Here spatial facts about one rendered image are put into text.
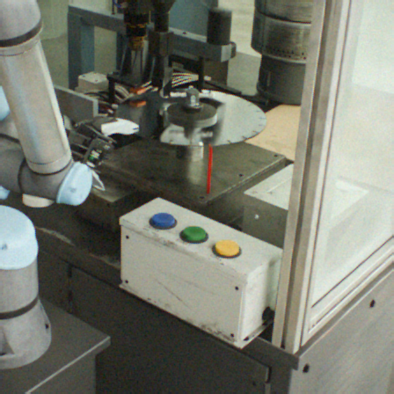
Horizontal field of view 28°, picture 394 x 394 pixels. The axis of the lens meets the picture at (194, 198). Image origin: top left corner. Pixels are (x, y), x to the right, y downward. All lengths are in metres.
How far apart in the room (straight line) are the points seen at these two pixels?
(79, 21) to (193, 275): 1.03
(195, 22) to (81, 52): 0.43
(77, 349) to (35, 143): 0.35
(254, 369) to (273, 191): 0.35
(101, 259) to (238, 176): 0.35
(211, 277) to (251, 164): 0.49
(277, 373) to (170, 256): 0.28
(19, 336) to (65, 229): 0.43
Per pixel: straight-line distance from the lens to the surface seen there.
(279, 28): 2.29
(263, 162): 1.76
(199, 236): 1.33
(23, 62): 1.18
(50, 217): 1.71
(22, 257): 1.22
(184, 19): 2.41
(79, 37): 2.19
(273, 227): 1.49
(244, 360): 1.45
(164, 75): 1.71
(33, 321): 1.30
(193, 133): 1.62
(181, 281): 1.36
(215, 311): 1.34
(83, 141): 1.53
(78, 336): 1.36
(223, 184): 1.64
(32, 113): 1.24
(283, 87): 2.37
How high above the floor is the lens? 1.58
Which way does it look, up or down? 28 degrees down
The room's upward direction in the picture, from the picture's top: 3 degrees clockwise
